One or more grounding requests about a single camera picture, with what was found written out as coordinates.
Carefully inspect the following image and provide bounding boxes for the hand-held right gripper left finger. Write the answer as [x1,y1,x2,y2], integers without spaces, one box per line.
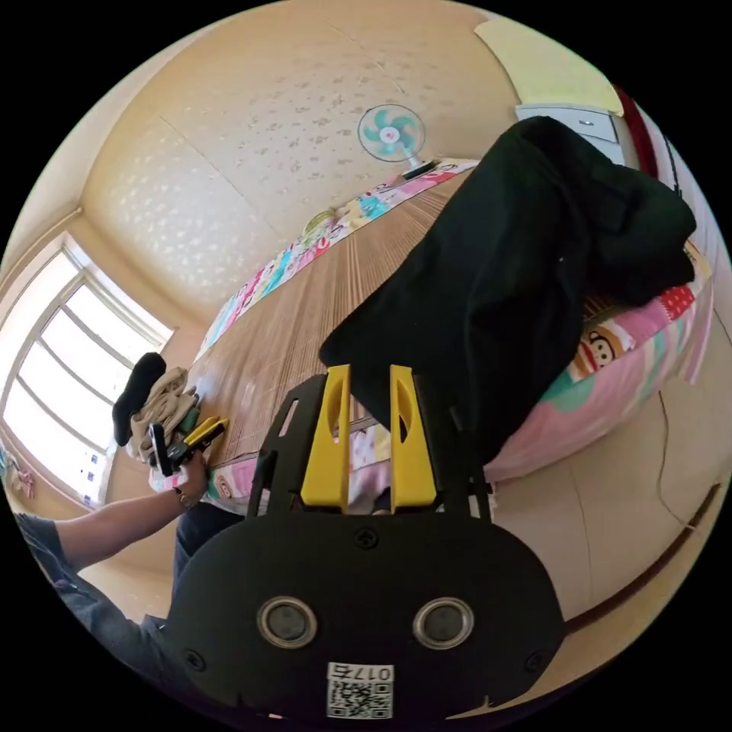
[300,363,352,511]

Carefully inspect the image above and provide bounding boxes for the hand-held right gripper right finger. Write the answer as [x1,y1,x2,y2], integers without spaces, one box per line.
[390,364,440,512]

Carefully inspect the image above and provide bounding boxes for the black pants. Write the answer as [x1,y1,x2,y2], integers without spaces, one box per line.
[318,115,698,465]

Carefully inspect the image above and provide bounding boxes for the person's left forearm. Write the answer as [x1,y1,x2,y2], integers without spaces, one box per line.
[54,486,193,573]

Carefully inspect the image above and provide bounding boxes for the person's left hand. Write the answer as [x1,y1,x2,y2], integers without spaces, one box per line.
[175,449,210,509]

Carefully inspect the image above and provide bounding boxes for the pile of clothes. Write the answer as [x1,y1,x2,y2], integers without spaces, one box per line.
[111,352,202,463]

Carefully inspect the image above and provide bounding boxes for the window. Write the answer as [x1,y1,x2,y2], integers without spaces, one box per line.
[0,230,176,511]

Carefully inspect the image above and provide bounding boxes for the bed with woven mat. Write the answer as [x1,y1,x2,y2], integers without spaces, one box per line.
[147,157,717,519]

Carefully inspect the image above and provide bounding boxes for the person's body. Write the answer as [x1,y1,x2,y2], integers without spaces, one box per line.
[11,502,248,696]

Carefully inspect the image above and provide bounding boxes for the teal table fan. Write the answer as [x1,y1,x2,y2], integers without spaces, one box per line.
[356,104,442,181]

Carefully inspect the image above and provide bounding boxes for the white cupboard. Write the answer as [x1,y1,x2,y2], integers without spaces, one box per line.
[513,104,629,168]

